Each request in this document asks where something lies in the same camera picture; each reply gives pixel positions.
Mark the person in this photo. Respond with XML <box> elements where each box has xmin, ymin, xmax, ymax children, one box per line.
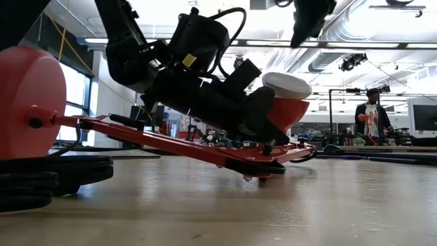
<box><xmin>354</xmin><ymin>87</ymin><xmax>393</xmax><ymax>146</ymax></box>

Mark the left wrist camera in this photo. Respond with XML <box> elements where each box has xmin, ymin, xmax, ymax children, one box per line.
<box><xmin>221</xmin><ymin>58</ymin><xmax>263</xmax><ymax>100</ymax></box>

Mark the black lamp power cord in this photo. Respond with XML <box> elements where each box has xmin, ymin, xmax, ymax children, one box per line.
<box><xmin>0</xmin><ymin>122</ymin><xmax>115</xmax><ymax>213</ymax></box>

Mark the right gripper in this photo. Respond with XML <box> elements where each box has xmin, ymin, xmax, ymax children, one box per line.
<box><xmin>290</xmin><ymin>0</ymin><xmax>337</xmax><ymax>49</ymax></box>

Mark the red articulated desk lamp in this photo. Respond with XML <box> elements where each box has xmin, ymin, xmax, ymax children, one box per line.
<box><xmin>0</xmin><ymin>46</ymin><xmax>317</xmax><ymax>182</ymax></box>

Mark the black monitor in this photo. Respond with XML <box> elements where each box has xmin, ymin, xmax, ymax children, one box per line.
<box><xmin>408</xmin><ymin>97</ymin><xmax>437</xmax><ymax>139</ymax></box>

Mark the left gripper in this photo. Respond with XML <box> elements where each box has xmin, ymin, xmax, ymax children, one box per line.
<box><xmin>140</xmin><ymin>70</ymin><xmax>291</xmax><ymax>146</ymax></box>

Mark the yellow cable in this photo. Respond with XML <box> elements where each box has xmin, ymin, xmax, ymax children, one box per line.
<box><xmin>47</xmin><ymin>0</ymin><xmax>96</xmax><ymax>76</ymax></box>

